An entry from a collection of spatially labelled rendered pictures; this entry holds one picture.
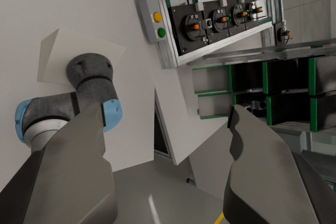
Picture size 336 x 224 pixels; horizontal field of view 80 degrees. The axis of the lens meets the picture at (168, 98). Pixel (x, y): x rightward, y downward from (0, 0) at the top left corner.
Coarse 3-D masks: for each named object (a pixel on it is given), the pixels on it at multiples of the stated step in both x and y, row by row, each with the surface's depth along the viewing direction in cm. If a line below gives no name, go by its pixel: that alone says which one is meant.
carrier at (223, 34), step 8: (216, 0) 124; (224, 0) 126; (208, 8) 118; (216, 8) 121; (224, 8) 130; (208, 16) 119; (216, 16) 121; (224, 16) 121; (216, 24) 121; (224, 24) 127; (208, 32) 120; (216, 32) 125; (224, 32) 131; (208, 40) 120; (216, 40) 126
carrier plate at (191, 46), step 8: (168, 8) 99; (176, 8) 101; (184, 8) 105; (192, 8) 109; (176, 16) 101; (184, 16) 105; (200, 16) 114; (176, 24) 101; (176, 32) 102; (176, 40) 103; (184, 40) 106; (200, 40) 115; (192, 48) 110
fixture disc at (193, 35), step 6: (186, 18) 103; (192, 18) 106; (198, 18) 110; (186, 24) 103; (192, 24) 106; (186, 30) 104; (192, 30) 107; (186, 36) 105; (192, 36) 107; (198, 36) 110
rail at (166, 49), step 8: (160, 0) 95; (160, 8) 95; (168, 16) 99; (168, 24) 99; (168, 32) 99; (168, 40) 99; (160, 48) 105; (168, 48) 101; (160, 56) 107; (168, 56) 104; (176, 56) 104; (168, 64) 105; (176, 64) 104
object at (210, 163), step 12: (216, 132) 191; (228, 132) 181; (204, 144) 209; (216, 144) 197; (228, 144) 186; (192, 156) 232; (204, 156) 217; (216, 156) 204; (228, 156) 192; (192, 168) 241; (204, 168) 225; (216, 168) 211; (228, 168) 198; (192, 180) 258; (204, 180) 233; (216, 180) 218; (216, 192) 226
